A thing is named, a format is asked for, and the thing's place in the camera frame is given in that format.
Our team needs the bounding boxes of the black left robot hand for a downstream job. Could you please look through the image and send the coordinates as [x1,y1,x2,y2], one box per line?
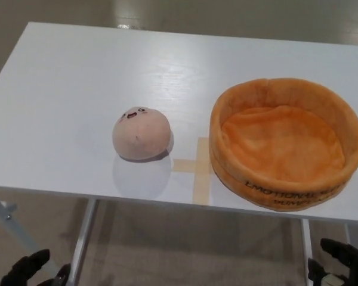
[0,248,71,286]

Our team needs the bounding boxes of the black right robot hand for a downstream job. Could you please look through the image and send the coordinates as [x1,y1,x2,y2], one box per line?
[307,238,358,286]

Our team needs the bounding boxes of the pink round plush toy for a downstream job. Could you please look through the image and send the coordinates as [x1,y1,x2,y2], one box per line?
[112,104,171,163]

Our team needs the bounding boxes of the orange plush round plate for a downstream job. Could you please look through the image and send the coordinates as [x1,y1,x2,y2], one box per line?
[209,77,358,213]

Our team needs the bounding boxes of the white upright table leg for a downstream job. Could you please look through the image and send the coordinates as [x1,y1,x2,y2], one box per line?
[71,198,100,269]
[301,219,314,260]

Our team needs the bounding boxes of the white slanted table leg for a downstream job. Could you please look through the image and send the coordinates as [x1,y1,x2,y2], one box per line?
[0,186,50,262]

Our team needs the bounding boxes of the beige tape cross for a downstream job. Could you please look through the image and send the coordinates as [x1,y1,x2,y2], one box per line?
[172,137,211,206]

